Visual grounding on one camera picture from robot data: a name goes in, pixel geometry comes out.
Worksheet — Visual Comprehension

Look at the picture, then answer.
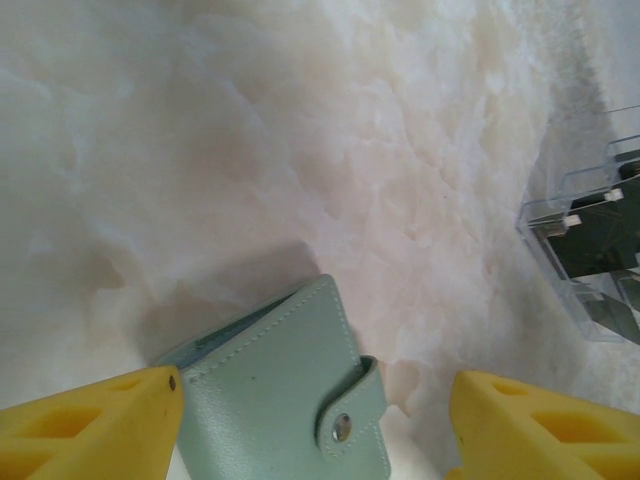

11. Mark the clear acrylic card stand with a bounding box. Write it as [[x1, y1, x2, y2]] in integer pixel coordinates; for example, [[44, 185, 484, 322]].
[[516, 103, 640, 346]]

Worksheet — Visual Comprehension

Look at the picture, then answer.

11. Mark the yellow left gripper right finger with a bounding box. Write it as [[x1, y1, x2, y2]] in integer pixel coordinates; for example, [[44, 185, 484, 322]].
[[444, 368, 640, 480]]

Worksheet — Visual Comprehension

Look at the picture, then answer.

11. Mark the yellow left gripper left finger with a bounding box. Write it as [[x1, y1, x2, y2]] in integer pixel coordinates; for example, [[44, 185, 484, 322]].
[[0, 364, 184, 480]]

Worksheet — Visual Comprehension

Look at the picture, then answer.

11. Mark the dark credit card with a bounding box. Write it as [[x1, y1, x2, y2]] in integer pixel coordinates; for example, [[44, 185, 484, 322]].
[[542, 212, 640, 280], [569, 191, 640, 221]]

